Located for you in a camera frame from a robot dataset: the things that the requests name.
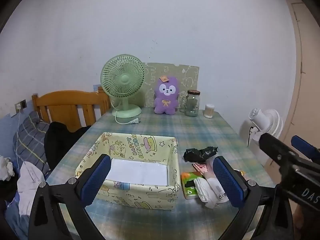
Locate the yellow cartoon print storage box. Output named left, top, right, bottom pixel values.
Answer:
left=75, top=132, right=181, bottom=210

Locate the black plastic bag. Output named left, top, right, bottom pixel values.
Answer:
left=184, top=146, right=218, bottom=162

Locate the crumpled white cloth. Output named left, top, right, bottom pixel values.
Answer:
left=0, top=156, right=14, bottom=182

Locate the cotton swab container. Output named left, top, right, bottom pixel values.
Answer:
left=204, top=103, right=215, bottom=118

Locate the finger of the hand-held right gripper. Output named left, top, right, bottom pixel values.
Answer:
left=291, top=135, right=320, bottom=159
left=259, top=132, right=320, bottom=178

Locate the grey plaid pillow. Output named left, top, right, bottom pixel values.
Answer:
left=13, top=111, right=50, bottom=173

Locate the black fan cable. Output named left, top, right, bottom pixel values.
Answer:
left=247, top=126, right=258, bottom=147

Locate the pink packet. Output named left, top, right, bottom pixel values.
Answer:
left=192, top=162, right=215, bottom=174

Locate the green desk fan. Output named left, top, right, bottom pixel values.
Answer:
left=100, top=54, right=145, bottom=118

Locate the glass jar mug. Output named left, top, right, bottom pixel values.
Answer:
left=180, top=90, right=201, bottom=117

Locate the green tissue pack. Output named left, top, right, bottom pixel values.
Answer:
left=180, top=171, right=203, bottom=200

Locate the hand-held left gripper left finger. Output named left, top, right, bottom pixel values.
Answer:
left=28, top=154, right=112, bottom=240

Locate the plaid tablecloth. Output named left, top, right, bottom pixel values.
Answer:
left=46, top=109, right=275, bottom=240

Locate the green patterned board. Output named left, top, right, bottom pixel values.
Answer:
left=142, top=62, right=200, bottom=110

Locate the white charging cable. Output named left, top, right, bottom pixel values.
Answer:
left=14, top=107, right=22, bottom=170

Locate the purple plush toy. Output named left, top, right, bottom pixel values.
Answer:
left=153, top=75, right=180, bottom=115

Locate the blue bed sheet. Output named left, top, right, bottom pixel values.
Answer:
left=5, top=192, right=29, bottom=235

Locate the black clothing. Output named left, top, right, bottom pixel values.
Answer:
left=44, top=121, right=92, bottom=170

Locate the wooden bed headboard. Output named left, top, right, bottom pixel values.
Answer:
left=32, top=86, right=112, bottom=133

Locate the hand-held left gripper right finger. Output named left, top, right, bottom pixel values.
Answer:
left=212, top=156, right=295, bottom=240

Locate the white fan power cable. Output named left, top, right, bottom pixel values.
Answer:
left=114, top=110, right=141, bottom=125

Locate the beige door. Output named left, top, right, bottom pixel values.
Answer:
left=286, top=0, right=320, bottom=143

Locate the white standing fan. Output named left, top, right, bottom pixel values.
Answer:
left=239, top=108, right=284, bottom=147

